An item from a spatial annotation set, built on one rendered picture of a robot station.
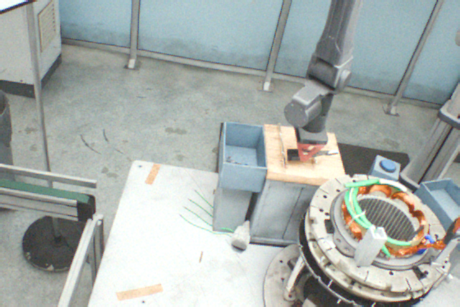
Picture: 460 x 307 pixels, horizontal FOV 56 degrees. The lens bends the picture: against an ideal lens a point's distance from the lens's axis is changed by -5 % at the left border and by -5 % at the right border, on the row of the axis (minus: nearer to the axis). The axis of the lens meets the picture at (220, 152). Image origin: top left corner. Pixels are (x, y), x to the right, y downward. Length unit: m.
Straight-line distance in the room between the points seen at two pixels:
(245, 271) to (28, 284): 1.17
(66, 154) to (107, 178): 0.30
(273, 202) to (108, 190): 1.41
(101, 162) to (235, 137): 1.47
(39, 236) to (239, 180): 1.34
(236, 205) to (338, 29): 0.56
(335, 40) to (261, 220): 0.55
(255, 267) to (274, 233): 0.11
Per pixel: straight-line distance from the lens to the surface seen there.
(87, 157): 2.64
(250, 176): 1.11
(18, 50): 2.95
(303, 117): 0.93
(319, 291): 1.26
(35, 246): 2.23
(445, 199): 1.32
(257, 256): 1.27
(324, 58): 0.93
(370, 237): 0.88
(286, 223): 1.24
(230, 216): 1.25
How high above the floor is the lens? 1.78
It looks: 41 degrees down
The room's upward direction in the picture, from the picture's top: 12 degrees clockwise
